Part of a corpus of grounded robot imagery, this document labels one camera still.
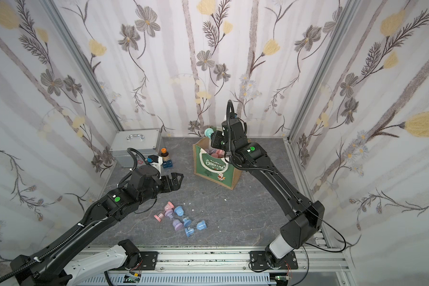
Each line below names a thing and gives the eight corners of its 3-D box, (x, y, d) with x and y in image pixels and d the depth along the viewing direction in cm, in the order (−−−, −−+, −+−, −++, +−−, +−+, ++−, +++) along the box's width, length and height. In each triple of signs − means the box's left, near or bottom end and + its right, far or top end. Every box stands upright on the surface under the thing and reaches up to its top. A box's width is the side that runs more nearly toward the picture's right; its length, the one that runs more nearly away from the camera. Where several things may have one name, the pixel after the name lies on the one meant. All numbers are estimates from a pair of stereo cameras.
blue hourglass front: (187, 237, 82) (186, 235, 79) (184, 230, 83) (183, 228, 81) (207, 227, 84) (207, 225, 82) (205, 221, 86) (204, 219, 84)
